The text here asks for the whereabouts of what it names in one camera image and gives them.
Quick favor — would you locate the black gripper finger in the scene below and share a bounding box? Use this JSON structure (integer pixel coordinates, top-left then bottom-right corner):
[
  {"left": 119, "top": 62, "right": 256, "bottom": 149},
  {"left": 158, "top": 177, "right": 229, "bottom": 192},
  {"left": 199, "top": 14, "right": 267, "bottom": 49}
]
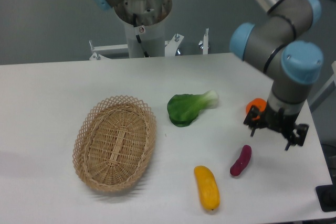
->
[
  {"left": 285, "top": 124, "right": 309, "bottom": 151},
  {"left": 243, "top": 105, "right": 265, "bottom": 137}
]

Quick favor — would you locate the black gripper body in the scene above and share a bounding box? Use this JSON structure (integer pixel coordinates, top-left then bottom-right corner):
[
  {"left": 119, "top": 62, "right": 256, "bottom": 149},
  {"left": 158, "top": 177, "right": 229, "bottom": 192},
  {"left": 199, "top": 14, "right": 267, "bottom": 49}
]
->
[{"left": 264, "top": 105, "right": 299, "bottom": 137}]

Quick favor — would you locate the purple sweet potato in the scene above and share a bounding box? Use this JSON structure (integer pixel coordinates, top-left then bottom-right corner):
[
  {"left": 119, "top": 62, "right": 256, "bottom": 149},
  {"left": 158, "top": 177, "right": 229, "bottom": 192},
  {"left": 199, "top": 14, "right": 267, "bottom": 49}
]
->
[{"left": 229, "top": 145, "right": 252, "bottom": 177}]

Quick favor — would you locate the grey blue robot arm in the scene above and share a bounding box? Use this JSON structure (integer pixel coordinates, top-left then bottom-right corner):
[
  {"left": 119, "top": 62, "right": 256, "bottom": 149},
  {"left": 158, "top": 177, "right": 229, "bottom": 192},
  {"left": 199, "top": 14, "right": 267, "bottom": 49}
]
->
[{"left": 94, "top": 0, "right": 323, "bottom": 146}]

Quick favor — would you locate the orange tangerine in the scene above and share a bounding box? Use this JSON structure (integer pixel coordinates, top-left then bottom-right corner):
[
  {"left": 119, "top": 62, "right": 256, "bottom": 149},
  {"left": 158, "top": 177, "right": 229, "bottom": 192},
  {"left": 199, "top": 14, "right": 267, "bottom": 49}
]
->
[{"left": 245, "top": 98, "right": 267, "bottom": 114}]

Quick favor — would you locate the black device at table edge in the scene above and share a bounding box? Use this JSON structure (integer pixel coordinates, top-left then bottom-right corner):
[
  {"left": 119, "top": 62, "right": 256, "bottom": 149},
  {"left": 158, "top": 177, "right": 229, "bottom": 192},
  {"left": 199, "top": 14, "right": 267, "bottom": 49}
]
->
[{"left": 316, "top": 185, "right": 335, "bottom": 212}]

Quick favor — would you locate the green bok choy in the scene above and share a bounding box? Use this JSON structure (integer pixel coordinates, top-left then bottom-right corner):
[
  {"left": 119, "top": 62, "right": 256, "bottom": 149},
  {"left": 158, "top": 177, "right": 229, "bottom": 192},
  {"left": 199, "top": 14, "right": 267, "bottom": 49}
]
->
[{"left": 167, "top": 90, "right": 219, "bottom": 127}]

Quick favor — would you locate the yellow mango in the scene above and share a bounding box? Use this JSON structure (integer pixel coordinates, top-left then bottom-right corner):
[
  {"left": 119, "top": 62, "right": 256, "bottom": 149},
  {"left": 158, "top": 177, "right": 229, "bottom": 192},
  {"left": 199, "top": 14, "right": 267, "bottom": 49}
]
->
[{"left": 194, "top": 166, "right": 221, "bottom": 211}]

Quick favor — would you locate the oval wicker basket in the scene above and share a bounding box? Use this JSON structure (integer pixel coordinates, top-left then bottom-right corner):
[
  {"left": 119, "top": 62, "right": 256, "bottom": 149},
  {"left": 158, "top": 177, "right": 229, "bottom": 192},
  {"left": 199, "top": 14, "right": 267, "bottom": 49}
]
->
[{"left": 72, "top": 95, "right": 156, "bottom": 193}]

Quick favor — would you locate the white table leg frame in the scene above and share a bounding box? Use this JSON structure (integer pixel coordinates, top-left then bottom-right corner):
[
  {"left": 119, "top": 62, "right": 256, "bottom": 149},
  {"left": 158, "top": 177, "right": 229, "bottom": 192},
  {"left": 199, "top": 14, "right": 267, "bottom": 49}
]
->
[{"left": 309, "top": 61, "right": 335, "bottom": 113}]

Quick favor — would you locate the white metal base frame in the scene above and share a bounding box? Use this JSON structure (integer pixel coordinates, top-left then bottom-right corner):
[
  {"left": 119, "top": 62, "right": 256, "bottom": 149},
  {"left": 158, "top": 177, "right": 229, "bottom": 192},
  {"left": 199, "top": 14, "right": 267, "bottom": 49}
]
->
[{"left": 88, "top": 28, "right": 212, "bottom": 60}]

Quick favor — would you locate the black cable on pedestal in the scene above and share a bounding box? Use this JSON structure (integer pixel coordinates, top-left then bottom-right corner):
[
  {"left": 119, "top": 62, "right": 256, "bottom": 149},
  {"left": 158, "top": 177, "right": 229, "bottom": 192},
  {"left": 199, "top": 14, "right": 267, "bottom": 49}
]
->
[{"left": 132, "top": 13, "right": 150, "bottom": 58}]

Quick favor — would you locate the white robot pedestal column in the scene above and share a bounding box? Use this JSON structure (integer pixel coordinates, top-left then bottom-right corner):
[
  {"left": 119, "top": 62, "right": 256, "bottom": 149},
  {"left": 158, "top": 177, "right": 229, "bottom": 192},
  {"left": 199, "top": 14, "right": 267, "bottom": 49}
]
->
[{"left": 114, "top": 0, "right": 173, "bottom": 58}]

